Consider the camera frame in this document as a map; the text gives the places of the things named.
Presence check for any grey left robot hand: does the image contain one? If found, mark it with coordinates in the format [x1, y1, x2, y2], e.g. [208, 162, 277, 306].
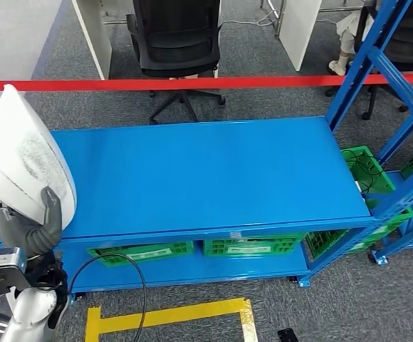
[0, 186, 64, 259]

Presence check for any white curved plastic part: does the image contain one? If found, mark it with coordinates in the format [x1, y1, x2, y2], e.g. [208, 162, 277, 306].
[0, 84, 78, 232]

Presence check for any blue metal shelf rack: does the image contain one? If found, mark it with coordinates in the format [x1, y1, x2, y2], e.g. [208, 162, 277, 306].
[367, 89, 413, 266]
[0, 0, 413, 304]

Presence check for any yellow floor tape square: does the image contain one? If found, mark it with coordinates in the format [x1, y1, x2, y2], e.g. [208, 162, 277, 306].
[84, 297, 259, 342]

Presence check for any white desk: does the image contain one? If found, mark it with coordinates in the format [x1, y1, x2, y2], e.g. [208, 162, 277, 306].
[71, 0, 134, 81]

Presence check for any red barrier belt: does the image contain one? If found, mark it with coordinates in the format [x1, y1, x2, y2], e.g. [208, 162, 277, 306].
[0, 71, 413, 93]

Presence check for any black office chair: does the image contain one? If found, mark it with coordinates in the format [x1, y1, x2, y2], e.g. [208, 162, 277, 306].
[126, 0, 226, 125]
[325, 0, 413, 121]

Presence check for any white desk side panel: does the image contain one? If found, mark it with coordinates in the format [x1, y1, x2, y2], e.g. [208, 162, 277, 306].
[279, 0, 323, 73]

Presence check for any person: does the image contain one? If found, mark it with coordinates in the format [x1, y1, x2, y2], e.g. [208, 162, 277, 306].
[328, 6, 375, 77]

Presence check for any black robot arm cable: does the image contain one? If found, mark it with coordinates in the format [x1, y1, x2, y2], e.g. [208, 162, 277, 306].
[67, 253, 147, 342]

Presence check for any white floor cable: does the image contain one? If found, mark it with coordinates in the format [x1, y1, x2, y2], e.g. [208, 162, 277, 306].
[222, 10, 280, 29]

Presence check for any green crate with cables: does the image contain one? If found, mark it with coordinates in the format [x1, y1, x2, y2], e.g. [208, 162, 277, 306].
[305, 145, 413, 260]

